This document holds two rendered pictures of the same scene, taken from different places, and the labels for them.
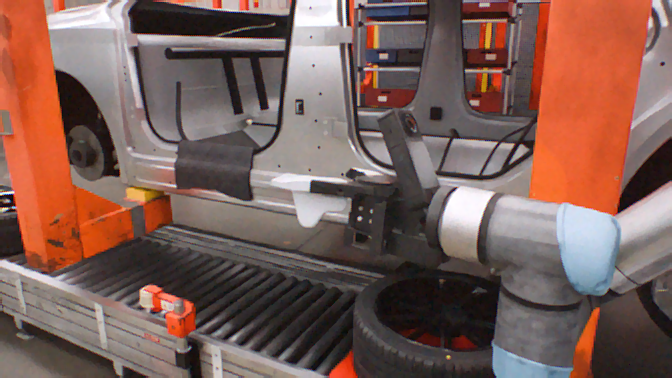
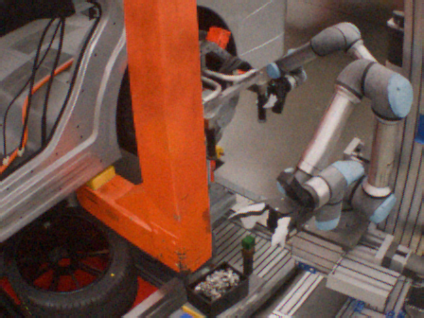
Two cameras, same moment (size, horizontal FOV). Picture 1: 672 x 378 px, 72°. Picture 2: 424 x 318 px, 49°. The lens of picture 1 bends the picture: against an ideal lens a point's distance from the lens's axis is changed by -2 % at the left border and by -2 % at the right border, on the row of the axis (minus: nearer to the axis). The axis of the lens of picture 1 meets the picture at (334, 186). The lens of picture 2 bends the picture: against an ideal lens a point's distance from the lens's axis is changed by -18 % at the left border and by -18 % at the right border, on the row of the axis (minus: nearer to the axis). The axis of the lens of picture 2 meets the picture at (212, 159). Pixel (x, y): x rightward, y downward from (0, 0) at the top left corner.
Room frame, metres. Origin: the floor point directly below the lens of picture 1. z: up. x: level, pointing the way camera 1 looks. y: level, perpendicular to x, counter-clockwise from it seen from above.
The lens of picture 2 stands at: (0.43, 0.91, 2.10)
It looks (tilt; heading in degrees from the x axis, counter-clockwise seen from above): 36 degrees down; 285
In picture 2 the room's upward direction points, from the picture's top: 3 degrees counter-clockwise
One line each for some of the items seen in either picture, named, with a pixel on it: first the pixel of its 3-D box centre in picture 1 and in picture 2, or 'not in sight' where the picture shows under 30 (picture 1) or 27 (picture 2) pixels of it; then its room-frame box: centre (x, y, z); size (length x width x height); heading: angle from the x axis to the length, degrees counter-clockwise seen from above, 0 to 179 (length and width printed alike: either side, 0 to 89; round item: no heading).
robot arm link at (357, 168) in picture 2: not in sight; (348, 183); (0.34, -0.49, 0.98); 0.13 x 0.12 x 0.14; 142
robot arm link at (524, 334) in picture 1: (539, 326); (324, 206); (0.42, -0.21, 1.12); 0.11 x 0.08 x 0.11; 142
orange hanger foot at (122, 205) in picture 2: not in sight; (120, 190); (1.24, -0.66, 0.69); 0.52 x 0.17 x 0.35; 152
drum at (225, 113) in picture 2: not in sight; (207, 106); (0.97, -1.09, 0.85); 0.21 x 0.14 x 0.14; 152
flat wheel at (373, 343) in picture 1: (442, 336); (67, 269); (1.49, -0.40, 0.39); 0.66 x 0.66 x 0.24
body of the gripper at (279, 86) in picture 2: not in sight; (278, 88); (0.68, -1.29, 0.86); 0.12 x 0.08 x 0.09; 63
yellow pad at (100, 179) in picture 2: not in sight; (95, 172); (1.39, -0.74, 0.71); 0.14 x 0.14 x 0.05; 62
